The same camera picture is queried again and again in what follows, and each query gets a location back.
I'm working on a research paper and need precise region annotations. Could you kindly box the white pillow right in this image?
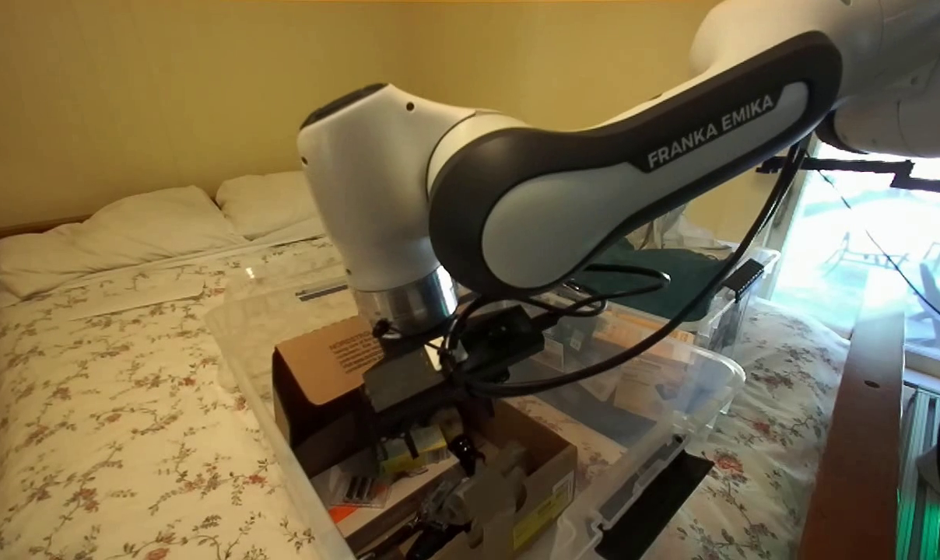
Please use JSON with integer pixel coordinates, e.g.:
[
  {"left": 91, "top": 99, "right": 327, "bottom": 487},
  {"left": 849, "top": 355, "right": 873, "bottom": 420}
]
[{"left": 215, "top": 170, "right": 325, "bottom": 239}]

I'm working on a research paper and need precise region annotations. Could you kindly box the small yellow-green box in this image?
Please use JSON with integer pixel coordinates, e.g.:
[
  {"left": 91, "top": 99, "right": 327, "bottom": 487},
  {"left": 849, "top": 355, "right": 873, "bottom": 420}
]
[{"left": 381, "top": 428, "right": 448, "bottom": 476}]

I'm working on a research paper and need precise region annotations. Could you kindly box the clear plastic crate with clothes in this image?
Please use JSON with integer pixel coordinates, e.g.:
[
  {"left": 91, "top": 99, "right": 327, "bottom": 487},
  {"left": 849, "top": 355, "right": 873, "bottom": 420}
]
[{"left": 571, "top": 205, "right": 772, "bottom": 325}]

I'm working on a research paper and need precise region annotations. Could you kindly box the clear plastic crate with cardboard box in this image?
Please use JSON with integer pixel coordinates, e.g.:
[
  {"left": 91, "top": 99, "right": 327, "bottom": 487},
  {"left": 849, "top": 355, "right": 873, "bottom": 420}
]
[{"left": 209, "top": 285, "right": 745, "bottom": 560}]

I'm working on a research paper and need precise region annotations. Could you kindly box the wooden bed footboard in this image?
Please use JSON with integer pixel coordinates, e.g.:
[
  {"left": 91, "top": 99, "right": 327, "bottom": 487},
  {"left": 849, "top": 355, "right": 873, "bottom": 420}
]
[{"left": 796, "top": 313, "right": 905, "bottom": 560}]

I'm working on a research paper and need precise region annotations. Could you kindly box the white pillow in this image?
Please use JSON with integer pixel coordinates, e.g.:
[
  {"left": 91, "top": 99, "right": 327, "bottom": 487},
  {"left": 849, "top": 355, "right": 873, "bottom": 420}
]
[
  {"left": 215, "top": 170, "right": 325, "bottom": 239},
  {"left": 0, "top": 188, "right": 247, "bottom": 298}
]

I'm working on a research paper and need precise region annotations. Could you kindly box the dark green cloth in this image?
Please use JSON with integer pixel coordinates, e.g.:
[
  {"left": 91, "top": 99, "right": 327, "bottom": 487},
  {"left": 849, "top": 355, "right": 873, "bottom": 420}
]
[{"left": 571, "top": 246, "right": 722, "bottom": 322}]

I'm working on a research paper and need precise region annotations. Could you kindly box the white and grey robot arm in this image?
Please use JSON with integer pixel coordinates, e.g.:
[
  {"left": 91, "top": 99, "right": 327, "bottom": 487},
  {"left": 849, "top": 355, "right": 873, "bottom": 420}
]
[{"left": 296, "top": 0, "right": 940, "bottom": 400}]

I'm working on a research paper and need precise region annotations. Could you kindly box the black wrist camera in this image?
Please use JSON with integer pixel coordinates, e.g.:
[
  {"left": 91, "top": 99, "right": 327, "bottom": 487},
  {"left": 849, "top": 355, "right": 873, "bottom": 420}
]
[{"left": 454, "top": 309, "right": 545, "bottom": 371}]

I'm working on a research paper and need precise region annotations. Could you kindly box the brown cardboard box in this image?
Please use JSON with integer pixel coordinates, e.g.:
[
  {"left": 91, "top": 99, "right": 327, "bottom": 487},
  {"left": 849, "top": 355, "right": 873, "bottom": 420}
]
[{"left": 272, "top": 319, "right": 578, "bottom": 560}]

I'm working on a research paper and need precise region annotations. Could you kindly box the white pillow left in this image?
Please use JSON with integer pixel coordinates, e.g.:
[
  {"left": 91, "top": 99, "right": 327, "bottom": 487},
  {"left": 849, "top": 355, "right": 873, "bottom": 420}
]
[{"left": 0, "top": 188, "right": 247, "bottom": 298}]

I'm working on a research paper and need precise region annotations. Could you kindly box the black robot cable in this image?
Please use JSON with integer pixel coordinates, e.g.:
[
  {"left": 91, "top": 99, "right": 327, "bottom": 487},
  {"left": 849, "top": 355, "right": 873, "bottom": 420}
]
[{"left": 437, "top": 144, "right": 816, "bottom": 402}]

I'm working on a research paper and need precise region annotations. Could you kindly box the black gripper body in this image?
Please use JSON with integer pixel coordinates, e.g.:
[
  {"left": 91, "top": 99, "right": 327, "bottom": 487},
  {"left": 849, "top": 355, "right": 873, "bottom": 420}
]
[{"left": 366, "top": 349, "right": 448, "bottom": 415}]

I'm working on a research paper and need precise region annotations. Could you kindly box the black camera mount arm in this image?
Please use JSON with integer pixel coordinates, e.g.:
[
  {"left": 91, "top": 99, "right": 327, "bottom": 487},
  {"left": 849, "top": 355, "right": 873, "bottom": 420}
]
[{"left": 799, "top": 157, "right": 940, "bottom": 194}]

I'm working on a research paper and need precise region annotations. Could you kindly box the floral bed cover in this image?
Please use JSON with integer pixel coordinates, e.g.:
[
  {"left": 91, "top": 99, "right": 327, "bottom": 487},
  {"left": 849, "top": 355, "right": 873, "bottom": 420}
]
[{"left": 0, "top": 211, "right": 849, "bottom": 560}]

